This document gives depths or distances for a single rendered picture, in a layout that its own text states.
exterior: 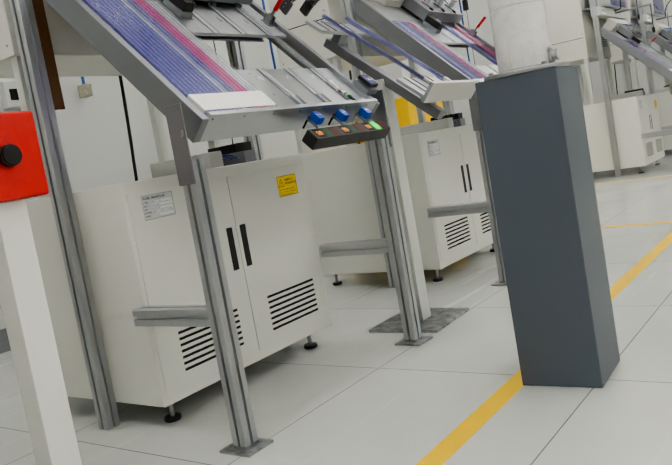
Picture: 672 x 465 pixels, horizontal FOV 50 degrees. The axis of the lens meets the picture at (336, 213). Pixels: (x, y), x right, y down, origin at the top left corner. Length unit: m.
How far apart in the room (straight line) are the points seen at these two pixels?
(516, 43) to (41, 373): 1.17
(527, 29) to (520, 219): 0.41
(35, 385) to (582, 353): 1.12
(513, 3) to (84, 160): 2.56
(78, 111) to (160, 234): 2.00
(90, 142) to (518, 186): 2.58
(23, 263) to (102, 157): 2.39
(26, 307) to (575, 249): 1.11
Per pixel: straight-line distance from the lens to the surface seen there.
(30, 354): 1.45
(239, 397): 1.60
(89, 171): 3.74
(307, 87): 1.97
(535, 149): 1.60
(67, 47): 2.18
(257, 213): 2.08
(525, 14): 1.65
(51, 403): 1.48
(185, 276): 1.88
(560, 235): 1.62
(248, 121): 1.66
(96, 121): 3.82
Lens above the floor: 0.60
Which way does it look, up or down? 5 degrees down
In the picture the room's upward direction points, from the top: 10 degrees counter-clockwise
